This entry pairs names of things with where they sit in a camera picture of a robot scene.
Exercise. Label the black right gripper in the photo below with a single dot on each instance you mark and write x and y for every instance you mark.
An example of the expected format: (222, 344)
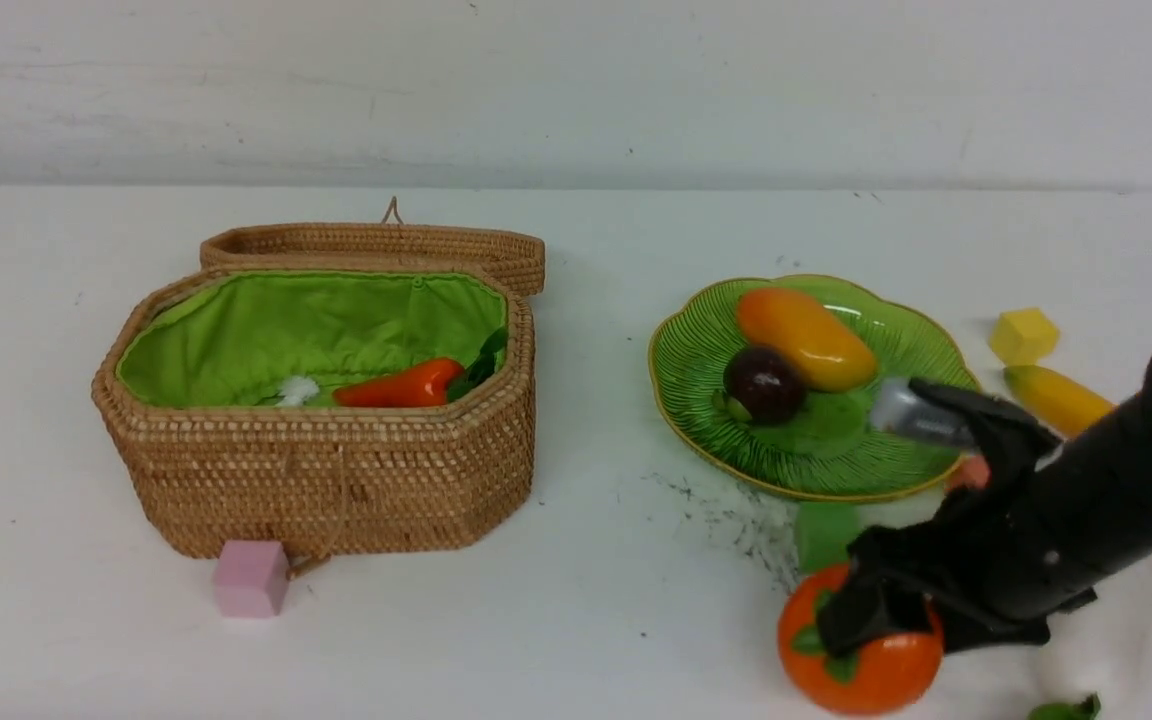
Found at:
(995, 563)

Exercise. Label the orange plastic persimmon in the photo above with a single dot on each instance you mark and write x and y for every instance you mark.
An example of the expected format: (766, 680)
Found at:
(883, 677)

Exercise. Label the white radish with leaves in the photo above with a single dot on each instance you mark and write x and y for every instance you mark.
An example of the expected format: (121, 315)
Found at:
(1093, 666)

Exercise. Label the dark purple plastic mangosteen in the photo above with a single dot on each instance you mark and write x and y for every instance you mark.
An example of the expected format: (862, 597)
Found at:
(760, 388)

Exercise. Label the orange yellow plastic mango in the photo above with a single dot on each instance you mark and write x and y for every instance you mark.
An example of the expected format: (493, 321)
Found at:
(831, 357)

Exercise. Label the orange plastic carrot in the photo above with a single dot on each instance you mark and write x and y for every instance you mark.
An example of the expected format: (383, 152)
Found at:
(436, 382)

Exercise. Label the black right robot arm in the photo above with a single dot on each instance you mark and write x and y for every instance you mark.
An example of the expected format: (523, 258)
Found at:
(1118, 449)

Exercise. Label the green foam cube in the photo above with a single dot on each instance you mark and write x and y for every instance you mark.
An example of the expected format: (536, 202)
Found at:
(822, 534)

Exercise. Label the green glass scalloped plate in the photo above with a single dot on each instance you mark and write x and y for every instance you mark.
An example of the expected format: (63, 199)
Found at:
(827, 453)

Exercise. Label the salmon foam cube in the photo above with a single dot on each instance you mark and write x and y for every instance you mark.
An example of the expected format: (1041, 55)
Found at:
(972, 472)

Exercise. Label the yellow plastic banana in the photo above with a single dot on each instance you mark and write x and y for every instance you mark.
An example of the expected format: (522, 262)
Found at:
(1061, 403)

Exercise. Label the yellow foam cube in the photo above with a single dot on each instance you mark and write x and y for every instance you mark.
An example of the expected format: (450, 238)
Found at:
(1023, 336)

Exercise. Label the pink foam cube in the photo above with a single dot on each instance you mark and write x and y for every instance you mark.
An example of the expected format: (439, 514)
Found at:
(250, 579)

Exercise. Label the woven rattan basket green lining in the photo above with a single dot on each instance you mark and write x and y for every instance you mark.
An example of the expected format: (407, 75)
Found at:
(217, 393)

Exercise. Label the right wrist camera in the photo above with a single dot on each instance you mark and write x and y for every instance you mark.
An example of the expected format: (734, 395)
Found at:
(1005, 435)

